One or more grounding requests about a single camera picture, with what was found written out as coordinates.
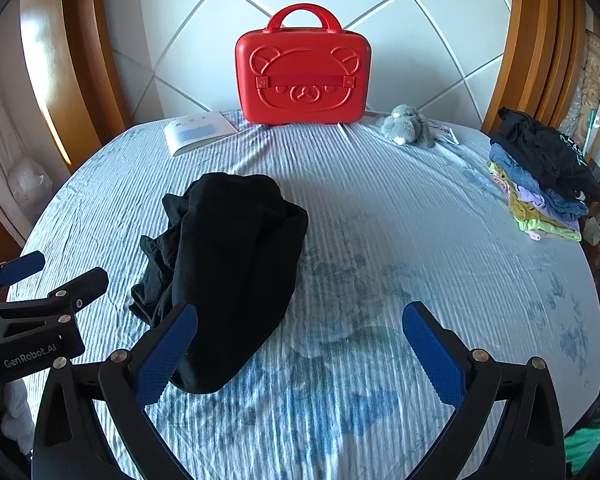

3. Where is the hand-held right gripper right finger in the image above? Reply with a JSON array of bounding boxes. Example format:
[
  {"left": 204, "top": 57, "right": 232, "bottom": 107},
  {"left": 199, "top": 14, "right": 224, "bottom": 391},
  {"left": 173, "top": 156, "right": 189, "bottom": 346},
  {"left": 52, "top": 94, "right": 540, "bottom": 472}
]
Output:
[{"left": 402, "top": 301, "right": 566, "bottom": 480}]

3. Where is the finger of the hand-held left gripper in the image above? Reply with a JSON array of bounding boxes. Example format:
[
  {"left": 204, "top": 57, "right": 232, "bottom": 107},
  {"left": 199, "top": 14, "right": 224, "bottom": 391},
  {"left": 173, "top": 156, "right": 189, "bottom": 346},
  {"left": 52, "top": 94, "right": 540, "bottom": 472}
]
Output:
[
  {"left": 0, "top": 251, "right": 46, "bottom": 306},
  {"left": 0, "top": 267, "right": 109, "bottom": 322}
]

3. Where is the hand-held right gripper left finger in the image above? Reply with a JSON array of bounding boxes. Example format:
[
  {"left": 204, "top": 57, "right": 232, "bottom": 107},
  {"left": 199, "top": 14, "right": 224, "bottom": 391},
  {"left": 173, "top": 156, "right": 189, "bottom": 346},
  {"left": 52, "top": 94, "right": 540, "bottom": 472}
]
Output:
[{"left": 32, "top": 304, "right": 199, "bottom": 480}]

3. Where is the black t-shirt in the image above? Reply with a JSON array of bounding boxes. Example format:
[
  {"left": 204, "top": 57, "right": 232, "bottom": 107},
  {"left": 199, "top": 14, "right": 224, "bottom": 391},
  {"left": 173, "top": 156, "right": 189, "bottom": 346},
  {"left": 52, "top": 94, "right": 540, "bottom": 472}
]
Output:
[{"left": 128, "top": 172, "right": 309, "bottom": 395}]

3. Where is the stack of folded clothes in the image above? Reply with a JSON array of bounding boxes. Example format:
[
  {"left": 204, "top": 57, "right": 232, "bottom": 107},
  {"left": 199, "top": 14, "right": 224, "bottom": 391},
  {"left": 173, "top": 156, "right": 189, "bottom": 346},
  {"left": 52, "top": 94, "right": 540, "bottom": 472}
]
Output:
[{"left": 487, "top": 107, "right": 600, "bottom": 243}]

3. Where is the white cloth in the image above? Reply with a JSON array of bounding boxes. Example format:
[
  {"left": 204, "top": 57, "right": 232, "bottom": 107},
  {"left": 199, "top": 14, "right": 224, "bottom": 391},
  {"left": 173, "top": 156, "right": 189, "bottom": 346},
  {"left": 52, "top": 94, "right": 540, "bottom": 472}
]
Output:
[{"left": 0, "top": 382, "right": 35, "bottom": 456}]

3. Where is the white plastic bag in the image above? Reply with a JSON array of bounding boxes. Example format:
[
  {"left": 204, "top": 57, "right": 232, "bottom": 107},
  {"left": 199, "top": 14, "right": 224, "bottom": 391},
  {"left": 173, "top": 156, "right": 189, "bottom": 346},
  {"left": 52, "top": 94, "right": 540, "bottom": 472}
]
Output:
[{"left": 7, "top": 157, "right": 53, "bottom": 206}]

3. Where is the blue striped bed sheet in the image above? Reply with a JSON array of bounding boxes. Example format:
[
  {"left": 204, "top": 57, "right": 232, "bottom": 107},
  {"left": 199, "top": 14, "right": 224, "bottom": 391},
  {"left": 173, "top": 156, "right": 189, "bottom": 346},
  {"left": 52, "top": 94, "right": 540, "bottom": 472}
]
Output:
[{"left": 7, "top": 110, "right": 600, "bottom": 480}]

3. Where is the green cloth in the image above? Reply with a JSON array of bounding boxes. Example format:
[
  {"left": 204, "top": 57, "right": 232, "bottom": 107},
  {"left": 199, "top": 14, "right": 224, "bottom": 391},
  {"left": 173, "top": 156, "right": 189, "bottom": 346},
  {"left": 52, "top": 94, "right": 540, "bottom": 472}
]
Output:
[{"left": 562, "top": 385, "right": 600, "bottom": 476}]

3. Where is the white booklet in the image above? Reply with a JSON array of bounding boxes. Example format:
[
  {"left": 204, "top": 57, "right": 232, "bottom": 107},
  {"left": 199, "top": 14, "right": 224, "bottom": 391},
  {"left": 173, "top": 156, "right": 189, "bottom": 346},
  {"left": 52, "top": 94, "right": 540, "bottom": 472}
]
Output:
[{"left": 164, "top": 110, "right": 239, "bottom": 157}]

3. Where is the wooden headboard panel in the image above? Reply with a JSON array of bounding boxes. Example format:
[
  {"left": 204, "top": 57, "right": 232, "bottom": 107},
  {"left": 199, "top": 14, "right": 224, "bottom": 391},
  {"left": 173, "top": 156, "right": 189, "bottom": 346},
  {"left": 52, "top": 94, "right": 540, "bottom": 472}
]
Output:
[
  {"left": 20, "top": 0, "right": 130, "bottom": 171},
  {"left": 480, "top": 0, "right": 588, "bottom": 133}
]

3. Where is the small paper leaflet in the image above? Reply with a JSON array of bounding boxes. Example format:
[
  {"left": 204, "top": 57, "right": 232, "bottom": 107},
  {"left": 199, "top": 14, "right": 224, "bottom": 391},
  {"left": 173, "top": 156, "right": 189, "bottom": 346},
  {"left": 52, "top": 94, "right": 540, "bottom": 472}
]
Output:
[{"left": 432, "top": 120, "right": 460, "bottom": 145}]

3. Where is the grey plush toy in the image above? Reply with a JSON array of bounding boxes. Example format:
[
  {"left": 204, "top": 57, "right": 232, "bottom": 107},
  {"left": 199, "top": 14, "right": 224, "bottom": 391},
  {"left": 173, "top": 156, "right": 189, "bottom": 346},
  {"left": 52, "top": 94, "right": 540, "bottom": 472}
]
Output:
[{"left": 382, "top": 104, "right": 438, "bottom": 149}]

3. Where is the red bear suitcase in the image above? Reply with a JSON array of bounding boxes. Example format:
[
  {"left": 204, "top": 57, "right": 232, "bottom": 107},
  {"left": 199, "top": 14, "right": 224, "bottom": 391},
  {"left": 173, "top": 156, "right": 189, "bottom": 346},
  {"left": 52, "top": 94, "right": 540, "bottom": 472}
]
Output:
[{"left": 235, "top": 3, "right": 373, "bottom": 127}]

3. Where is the white padded headboard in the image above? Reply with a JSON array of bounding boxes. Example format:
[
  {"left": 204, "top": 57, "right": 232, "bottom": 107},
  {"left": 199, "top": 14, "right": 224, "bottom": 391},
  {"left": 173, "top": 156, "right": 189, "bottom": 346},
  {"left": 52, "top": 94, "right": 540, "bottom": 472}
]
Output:
[{"left": 102, "top": 0, "right": 516, "bottom": 133}]

